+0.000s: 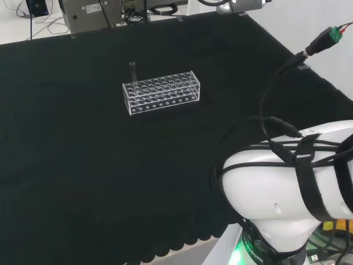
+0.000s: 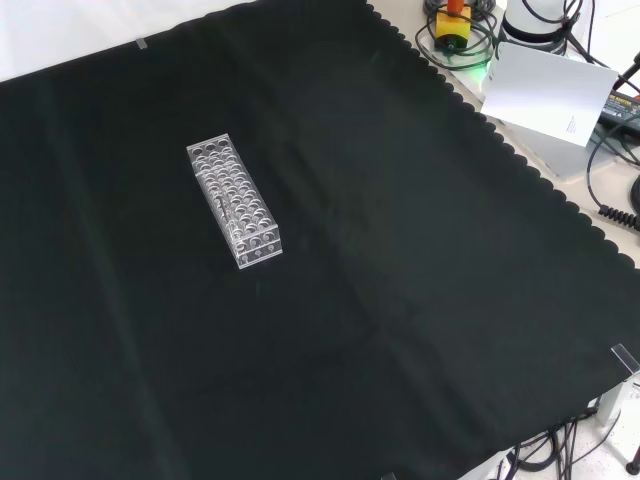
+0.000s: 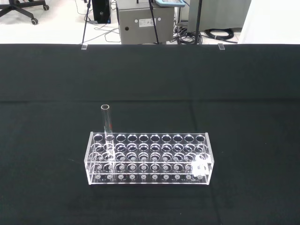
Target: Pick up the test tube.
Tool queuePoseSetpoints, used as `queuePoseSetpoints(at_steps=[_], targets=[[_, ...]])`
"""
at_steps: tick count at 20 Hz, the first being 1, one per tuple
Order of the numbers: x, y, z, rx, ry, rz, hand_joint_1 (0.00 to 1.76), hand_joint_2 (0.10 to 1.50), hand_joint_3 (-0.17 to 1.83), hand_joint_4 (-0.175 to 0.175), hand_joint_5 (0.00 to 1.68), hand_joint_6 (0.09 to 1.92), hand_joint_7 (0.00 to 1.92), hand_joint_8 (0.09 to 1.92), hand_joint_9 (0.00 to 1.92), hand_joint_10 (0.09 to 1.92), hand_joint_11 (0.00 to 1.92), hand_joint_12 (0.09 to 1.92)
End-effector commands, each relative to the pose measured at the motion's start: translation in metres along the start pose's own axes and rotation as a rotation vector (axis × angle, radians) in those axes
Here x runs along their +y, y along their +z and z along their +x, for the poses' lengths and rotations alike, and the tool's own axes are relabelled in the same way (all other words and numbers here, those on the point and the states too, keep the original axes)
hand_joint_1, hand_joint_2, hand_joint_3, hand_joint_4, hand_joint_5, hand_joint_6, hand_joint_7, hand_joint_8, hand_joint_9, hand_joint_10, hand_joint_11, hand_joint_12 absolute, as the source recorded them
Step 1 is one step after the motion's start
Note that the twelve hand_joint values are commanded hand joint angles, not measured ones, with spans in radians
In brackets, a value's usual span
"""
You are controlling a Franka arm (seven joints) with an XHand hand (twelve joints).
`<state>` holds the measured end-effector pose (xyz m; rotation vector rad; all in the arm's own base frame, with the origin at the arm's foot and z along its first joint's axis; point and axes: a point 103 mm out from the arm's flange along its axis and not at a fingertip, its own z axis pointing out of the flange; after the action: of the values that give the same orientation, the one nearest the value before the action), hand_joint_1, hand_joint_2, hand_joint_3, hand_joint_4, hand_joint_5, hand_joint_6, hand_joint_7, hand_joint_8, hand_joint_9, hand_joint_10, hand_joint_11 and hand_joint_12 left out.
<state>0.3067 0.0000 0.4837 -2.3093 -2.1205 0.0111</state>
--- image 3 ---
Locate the thin grey floor cable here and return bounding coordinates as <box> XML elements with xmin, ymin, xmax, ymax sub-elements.
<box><xmin>94</xmin><ymin>23</ymin><xmax>122</xmax><ymax>43</ymax></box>

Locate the pale board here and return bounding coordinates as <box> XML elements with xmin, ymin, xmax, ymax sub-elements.
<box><xmin>237</xmin><ymin>0</ymin><xmax>300</xmax><ymax>45</ymax></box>

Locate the black tripod leg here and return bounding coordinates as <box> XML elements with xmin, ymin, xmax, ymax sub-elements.
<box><xmin>81</xmin><ymin>0</ymin><xmax>92</xmax><ymax>45</ymax></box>
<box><xmin>148</xmin><ymin>0</ymin><xmax>160</xmax><ymax>45</ymax></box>

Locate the black upright pole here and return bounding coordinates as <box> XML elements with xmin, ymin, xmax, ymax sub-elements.
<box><xmin>193</xmin><ymin>0</ymin><xmax>203</xmax><ymax>45</ymax></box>

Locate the grey panel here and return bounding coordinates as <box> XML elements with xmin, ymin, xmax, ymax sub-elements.
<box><xmin>187</xmin><ymin>0</ymin><xmax>252</xmax><ymax>32</ymax></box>

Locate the tangled black cable bundle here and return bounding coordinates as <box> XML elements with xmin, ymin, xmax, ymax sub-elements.
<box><xmin>173</xmin><ymin>25</ymin><xmax>203</xmax><ymax>45</ymax></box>

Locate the clear acrylic test tube rack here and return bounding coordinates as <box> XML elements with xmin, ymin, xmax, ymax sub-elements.
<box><xmin>83</xmin><ymin>131</ymin><xmax>214</xmax><ymax>186</ymax></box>

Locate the grey metal cabinet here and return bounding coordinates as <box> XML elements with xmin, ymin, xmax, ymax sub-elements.
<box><xmin>117</xmin><ymin>0</ymin><xmax>176</xmax><ymax>45</ymax></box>

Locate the blue tray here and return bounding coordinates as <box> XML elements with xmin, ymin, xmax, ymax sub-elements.
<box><xmin>155</xmin><ymin>0</ymin><xmax>186</xmax><ymax>7</ymax></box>

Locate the black bench cloth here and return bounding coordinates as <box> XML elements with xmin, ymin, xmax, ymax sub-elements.
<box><xmin>0</xmin><ymin>43</ymin><xmax>300</xmax><ymax>225</ymax></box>

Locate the black computer tower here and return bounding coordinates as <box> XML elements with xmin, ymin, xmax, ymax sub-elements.
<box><xmin>91</xmin><ymin>0</ymin><xmax>112</xmax><ymax>24</ymax></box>

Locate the black office chair base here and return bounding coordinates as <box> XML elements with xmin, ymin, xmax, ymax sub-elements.
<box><xmin>0</xmin><ymin>0</ymin><xmax>50</xmax><ymax>25</ymax></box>

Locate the coiled black cable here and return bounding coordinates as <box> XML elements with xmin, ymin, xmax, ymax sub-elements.
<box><xmin>204</xmin><ymin>28</ymin><xmax>238</xmax><ymax>44</ymax></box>

